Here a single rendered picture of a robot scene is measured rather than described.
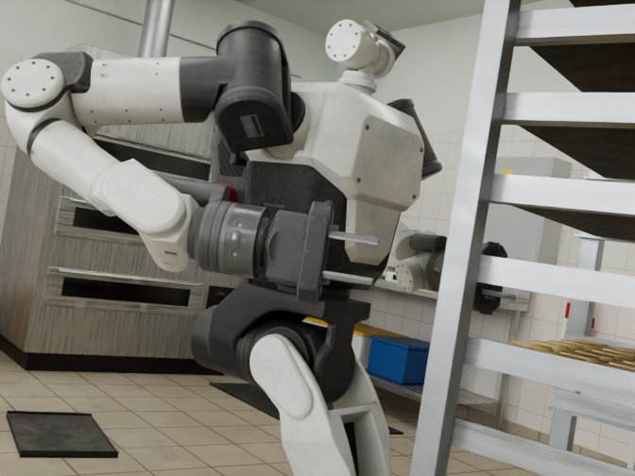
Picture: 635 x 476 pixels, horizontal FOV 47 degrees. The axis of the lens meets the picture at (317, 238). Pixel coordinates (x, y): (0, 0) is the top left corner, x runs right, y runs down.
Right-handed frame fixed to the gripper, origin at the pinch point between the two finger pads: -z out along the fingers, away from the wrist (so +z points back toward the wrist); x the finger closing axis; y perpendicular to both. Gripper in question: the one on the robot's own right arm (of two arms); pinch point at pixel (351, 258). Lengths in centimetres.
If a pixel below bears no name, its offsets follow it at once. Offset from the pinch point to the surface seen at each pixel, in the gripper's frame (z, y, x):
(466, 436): -15.8, -6.8, -16.9
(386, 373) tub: -8, 416, -78
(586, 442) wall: -133, 378, -92
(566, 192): -21.4, -10.0, 10.4
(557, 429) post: -34, 31, -22
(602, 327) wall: -132, 379, -21
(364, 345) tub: 11, 440, -65
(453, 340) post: -12.6, -8.4, -6.8
